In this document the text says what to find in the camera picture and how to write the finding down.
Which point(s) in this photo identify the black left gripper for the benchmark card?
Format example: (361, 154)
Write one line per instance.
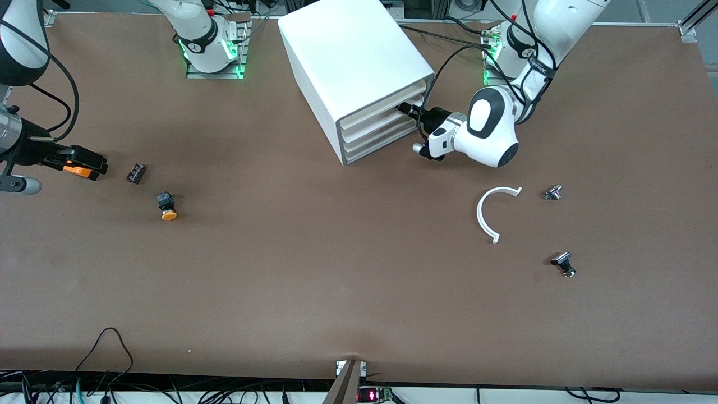
(432, 120)

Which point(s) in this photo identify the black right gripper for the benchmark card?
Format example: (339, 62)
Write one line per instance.
(27, 152)

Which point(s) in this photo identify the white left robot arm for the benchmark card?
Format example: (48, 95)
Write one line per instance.
(493, 129)

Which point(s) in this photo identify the white drawer cabinet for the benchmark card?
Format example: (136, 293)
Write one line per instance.
(348, 50)

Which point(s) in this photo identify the orange mushroom push button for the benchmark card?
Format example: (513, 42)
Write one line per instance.
(166, 203)

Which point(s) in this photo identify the small black electrical component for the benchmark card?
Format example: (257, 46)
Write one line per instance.
(136, 173)

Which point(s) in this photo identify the chrome tee fitting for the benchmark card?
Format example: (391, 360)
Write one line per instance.
(553, 193)

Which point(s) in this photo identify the device with red display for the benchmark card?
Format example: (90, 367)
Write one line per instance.
(373, 395)

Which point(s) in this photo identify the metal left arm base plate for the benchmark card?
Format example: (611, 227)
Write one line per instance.
(513, 82)

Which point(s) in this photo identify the white semicircular bracket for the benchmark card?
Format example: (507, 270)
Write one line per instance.
(479, 215)

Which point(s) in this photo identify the metal table corner bracket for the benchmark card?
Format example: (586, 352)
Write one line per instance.
(47, 17)

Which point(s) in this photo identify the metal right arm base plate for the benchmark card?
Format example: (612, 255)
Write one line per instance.
(213, 75)

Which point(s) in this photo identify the black rectangular push switch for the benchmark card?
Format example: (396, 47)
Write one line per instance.
(562, 260)

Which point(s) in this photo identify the small white clamp bracket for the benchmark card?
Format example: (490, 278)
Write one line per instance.
(339, 367)

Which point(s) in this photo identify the aluminium frame profile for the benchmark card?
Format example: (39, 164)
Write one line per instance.
(687, 31)

